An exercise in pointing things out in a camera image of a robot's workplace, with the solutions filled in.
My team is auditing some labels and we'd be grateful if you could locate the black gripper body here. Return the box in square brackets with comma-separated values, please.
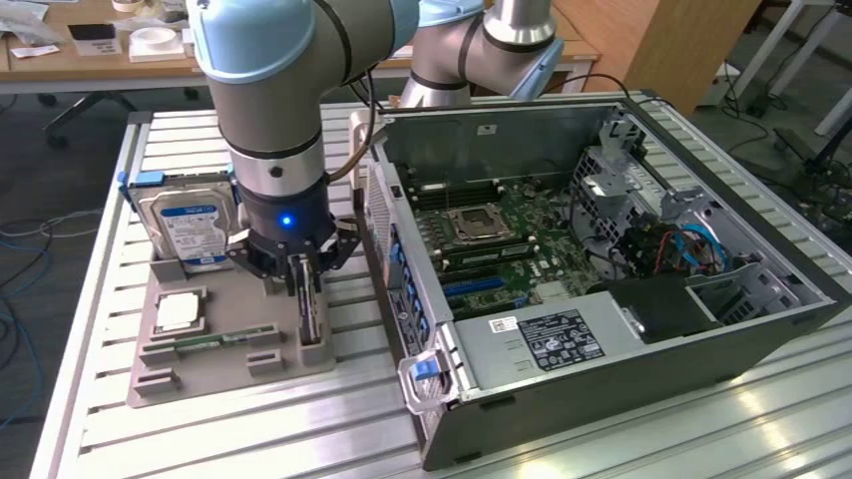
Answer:
[236, 173, 342, 256]

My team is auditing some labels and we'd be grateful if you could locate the GPU card with metal bracket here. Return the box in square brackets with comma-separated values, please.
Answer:
[287, 252, 330, 349]

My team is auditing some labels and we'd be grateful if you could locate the hard disk with blue carrier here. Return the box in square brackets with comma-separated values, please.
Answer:
[116, 169, 243, 276]

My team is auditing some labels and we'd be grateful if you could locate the grey parts rack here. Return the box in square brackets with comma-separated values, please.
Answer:
[126, 251, 340, 410]

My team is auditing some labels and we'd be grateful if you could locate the silver CPU chip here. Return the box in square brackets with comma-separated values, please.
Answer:
[154, 293, 202, 334]

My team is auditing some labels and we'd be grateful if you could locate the green RAM stick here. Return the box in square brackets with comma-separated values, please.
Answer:
[440, 242, 538, 264]
[144, 326, 279, 351]

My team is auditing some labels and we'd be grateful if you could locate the metal CPU socket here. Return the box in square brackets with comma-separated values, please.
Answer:
[446, 203, 512, 246]

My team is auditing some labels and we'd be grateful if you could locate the blue expansion slot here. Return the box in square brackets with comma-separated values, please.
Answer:
[440, 275, 508, 296]

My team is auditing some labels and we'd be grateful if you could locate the green motherboard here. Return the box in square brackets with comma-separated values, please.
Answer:
[398, 164, 618, 321]

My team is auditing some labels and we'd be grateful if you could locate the grey power supply unit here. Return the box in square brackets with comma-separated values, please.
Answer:
[451, 291, 648, 391]

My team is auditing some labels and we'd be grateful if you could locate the silver chipset heat sink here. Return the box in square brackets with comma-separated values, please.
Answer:
[531, 281, 575, 304]

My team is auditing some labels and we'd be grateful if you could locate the flat white box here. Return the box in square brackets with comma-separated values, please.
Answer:
[128, 43, 187, 64]

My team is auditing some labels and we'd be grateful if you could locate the black chair base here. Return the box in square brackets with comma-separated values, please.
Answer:
[39, 87, 202, 149]

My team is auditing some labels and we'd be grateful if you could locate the large white tape roll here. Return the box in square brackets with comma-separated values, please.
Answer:
[131, 27, 178, 51]

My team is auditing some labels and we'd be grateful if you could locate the metal drive cage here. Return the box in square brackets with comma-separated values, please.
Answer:
[570, 107, 678, 240]

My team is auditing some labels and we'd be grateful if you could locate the wooden desk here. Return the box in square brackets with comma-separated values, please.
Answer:
[0, 0, 600, 96]

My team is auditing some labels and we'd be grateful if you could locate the black and white box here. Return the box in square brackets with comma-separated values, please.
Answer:
[68, 23, 124, 56]

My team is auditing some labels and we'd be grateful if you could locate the open black PC case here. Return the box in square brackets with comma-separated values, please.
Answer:
[350, 97, 852, 473]

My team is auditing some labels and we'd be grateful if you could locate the clear plastic bag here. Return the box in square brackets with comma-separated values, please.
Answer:
[0, 0, 66, 46]

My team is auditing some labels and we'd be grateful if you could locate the metal disk bay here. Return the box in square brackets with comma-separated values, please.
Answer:
[683, 251, 838, 328]

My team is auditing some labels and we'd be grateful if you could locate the black equipment stand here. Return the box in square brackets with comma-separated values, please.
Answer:
[771, 127, 852, 226]

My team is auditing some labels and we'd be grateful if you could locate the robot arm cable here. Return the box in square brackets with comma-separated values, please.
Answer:
[330, 64, 388, 182]

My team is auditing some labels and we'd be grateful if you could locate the white floor cable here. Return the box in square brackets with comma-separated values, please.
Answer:
[0, 208, 102, 240]

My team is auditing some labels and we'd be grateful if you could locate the blue floor cable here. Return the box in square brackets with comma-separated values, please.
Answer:
[0, 239, 54, 430]

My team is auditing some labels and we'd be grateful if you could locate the thin red and black wire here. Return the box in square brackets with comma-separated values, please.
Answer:
[647, 230, 668, 274]

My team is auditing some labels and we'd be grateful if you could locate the black plastic air duct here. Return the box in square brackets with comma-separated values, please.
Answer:
[602, 275, 726, 346]

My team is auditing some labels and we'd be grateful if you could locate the blue SATA wire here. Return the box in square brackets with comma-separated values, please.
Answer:
[684, 224, 728, 275]
[668, 232, 695, 273]

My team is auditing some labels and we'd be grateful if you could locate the white table frame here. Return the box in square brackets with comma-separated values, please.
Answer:
[728, 0, 852, 136]

